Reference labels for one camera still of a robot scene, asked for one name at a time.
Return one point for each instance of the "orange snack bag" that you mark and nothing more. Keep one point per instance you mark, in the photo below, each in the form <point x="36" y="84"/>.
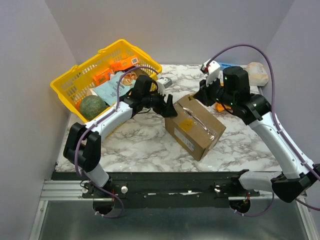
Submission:
<point x="219" y="107"/>

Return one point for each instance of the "orange candy box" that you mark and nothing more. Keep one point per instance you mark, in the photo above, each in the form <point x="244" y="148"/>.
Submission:
<point x="103" y="76"/>

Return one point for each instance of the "light blue chips bag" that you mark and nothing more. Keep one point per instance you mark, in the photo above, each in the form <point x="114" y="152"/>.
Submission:
<point x="108" y="90"/>

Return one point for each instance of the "blue box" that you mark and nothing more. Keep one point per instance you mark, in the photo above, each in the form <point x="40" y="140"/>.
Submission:
<point x="226" y="65"/>

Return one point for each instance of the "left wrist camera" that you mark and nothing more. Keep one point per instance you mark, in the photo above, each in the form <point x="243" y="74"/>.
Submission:
<point x="162" y="84"/>

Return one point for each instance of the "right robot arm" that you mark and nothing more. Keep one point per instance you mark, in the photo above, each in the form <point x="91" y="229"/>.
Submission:
<point x="255" y="111"/>

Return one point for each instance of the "orange barcode box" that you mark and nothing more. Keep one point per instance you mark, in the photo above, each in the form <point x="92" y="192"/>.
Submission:
<point x="125" y="63"/>

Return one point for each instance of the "yellow plastic basket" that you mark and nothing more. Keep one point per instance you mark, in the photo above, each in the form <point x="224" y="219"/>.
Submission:
<point x="72" y="87"/>

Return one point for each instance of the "aluminium frame rail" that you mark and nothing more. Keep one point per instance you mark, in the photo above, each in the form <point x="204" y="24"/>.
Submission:
<point x="62" y="190"/>

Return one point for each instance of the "brown cardboard express box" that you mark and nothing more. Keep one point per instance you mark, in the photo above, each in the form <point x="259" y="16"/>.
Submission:
<point x="194" y="127"/>

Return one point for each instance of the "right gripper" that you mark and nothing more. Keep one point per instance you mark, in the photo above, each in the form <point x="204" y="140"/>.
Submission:
<point x="204" y="92"/>

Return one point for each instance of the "green melon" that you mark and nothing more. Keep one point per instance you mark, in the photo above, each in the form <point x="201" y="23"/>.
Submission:
<point x="91" y="106"/>

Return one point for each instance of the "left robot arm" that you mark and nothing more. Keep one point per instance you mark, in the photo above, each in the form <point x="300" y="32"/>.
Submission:
<point x="83" y="145"/>

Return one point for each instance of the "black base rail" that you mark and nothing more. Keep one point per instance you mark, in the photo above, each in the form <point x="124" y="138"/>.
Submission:
<point x="168" y="190"/>

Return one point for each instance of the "beige paper bag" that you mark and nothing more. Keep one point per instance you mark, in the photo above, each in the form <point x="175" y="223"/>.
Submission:
<point x="257" y="75"/>

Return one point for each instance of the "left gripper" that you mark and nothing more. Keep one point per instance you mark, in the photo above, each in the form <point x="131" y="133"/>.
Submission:
<point x="169" y="111"/>

